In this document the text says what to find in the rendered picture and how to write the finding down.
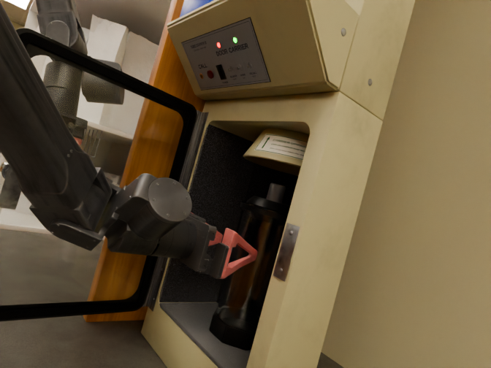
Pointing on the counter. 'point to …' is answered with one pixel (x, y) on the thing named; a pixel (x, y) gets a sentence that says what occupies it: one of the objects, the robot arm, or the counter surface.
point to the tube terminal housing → (308, 192)
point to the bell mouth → (279, 150)
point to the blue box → (193, 6)
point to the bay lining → (220, 206)
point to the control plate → (227, 56)
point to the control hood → (278, 42)
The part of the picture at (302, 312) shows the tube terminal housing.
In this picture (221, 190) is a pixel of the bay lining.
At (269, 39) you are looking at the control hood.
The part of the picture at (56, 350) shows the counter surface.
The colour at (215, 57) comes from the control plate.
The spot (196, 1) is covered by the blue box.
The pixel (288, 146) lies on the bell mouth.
